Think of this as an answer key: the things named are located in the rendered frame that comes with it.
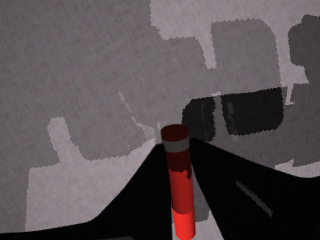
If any dark red peg with grey band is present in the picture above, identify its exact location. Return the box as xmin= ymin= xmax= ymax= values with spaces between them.
xmin=160 ymin=124 xmax=196 ymax=240

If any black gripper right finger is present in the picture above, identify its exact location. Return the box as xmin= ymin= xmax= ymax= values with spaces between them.
xmin=189 ymin=137 xmax=320 ymax=240

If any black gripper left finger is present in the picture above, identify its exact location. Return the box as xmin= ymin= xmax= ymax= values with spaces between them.
xmin=0 ymin=144 xmax=172 ymax=240

